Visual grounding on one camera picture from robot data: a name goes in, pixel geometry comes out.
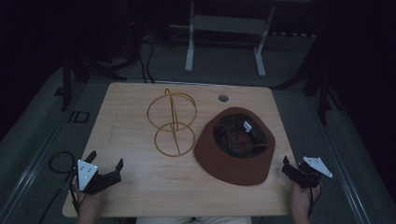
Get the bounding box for person's right hand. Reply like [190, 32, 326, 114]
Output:
[290, 182, 322, 213]

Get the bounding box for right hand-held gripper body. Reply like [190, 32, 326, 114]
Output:
[292, 156, 333, 189]

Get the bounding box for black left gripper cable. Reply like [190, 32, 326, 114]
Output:
[37, 150, 78, 224]

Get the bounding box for person's left hand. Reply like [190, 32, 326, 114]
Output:
[71, 184, 105, 210]

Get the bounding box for brown felt hat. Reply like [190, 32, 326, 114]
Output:
[192, 106, 276, 187]

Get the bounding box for black rectangular floor frame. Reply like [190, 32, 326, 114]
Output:
[67, 110, 92, 124]

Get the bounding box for white metal desk frame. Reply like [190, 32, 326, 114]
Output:
[184, 0, 277, 78]

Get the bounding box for gold wire hat stand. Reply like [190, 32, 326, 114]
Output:
[146, 88, 198, 158]

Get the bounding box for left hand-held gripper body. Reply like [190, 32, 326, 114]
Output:
[77, 159, 122, 196]

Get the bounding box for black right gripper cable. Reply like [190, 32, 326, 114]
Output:
[307, 182, 322, 217]

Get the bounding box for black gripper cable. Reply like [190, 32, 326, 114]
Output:
[307, 182, 322, 217]
[37, 150, 78, 224]

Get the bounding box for black tripod stand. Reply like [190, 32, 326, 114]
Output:
[60, 52, 128, 112]
[270, 36, 345, 126]

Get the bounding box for black floor cables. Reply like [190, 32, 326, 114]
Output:
[137, 33, 157, 85]

